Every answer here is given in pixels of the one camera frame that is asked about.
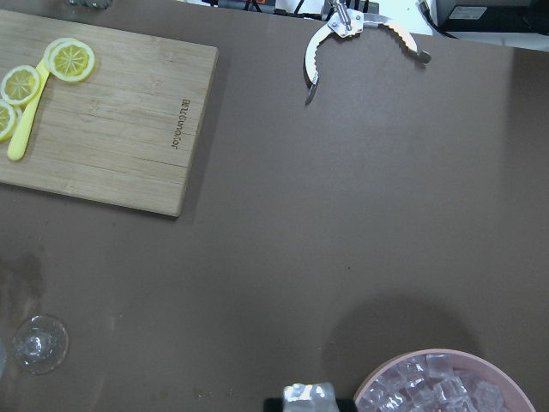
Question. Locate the clear ice cube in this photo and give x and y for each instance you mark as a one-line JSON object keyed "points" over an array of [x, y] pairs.
{"points": [[319, 397]]}

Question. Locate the metal ice tongs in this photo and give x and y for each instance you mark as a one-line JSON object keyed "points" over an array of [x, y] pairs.
{"points": [[347, 23]]}

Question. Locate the pink bowl of ice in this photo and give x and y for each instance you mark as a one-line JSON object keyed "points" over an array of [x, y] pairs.
{"points": [[440, 380]]}

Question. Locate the wine glass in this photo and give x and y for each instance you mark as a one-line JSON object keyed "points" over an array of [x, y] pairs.
{"points": [[38, 346]]}

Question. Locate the brown table mat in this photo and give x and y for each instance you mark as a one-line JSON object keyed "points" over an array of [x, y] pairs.
{"points": [[404, 208]]}

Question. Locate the bamboo cutting board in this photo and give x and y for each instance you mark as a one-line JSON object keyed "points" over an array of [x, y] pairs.
{"points": [[126, 135]]}

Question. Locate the lemon slice upper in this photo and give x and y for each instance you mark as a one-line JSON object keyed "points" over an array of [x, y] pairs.
{"points": [[69, 60]]}

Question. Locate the lemon slice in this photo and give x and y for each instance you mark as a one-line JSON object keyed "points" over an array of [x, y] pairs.
{"points": [[69, 60], [20, 85], [10, 117]]}

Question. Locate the yellow plastic knife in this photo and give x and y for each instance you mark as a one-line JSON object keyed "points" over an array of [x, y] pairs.
{"points": [[19, 141]]}

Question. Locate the lemon slice lower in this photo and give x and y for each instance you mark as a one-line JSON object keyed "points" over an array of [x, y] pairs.
{"points": [[10, 117]]}

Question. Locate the lemon slice middle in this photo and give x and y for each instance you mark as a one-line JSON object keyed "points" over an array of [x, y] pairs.
{"points": [[20, 85]]}

